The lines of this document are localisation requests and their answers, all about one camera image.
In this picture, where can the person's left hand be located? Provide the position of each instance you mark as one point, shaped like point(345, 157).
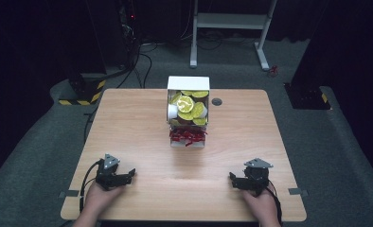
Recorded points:
point(100, 198)

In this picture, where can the white dispenser box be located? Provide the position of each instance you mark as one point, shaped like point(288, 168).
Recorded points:
point(188, 83)

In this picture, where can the round grey table grommet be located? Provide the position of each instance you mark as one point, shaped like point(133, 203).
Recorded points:
point(216, 101)

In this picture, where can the grey tape strip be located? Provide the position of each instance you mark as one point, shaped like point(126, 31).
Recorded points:
point(69, 193)
point(298, 191)

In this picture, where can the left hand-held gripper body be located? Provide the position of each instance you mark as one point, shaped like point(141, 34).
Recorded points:
point(107, 171)

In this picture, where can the white metal stand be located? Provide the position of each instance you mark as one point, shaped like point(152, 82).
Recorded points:
point(229, 20)

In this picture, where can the person's right hand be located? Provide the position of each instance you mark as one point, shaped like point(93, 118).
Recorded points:
point(261, 203)

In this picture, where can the pile of green-lidded cups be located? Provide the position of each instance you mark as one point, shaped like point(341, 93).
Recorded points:
point(187, 107)

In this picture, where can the small red floor object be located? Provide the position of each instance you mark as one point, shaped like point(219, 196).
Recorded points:
point(272, 71)

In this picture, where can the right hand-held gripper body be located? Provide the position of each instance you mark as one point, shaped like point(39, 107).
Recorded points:
point(256, 176)

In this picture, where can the black yellow striped stand base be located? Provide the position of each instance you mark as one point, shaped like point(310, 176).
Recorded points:
point(86, 91)

